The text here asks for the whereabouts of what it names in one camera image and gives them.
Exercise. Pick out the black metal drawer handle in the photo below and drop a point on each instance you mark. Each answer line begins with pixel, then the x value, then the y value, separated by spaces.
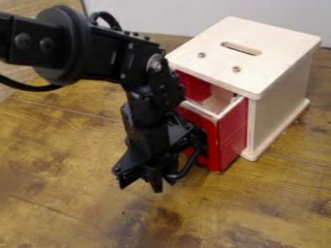
pixel 193 145

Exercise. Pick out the red drawer front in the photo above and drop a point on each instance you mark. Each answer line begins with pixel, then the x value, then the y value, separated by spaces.
pixel 217 112

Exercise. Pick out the white wooden box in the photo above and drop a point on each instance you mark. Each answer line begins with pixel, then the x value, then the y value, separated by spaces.
pixel 248 60

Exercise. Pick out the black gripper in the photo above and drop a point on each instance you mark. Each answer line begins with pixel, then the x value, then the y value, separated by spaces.
pixel 149 145

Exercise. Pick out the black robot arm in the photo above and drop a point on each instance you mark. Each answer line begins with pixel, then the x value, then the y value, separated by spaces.
pixel 68 46

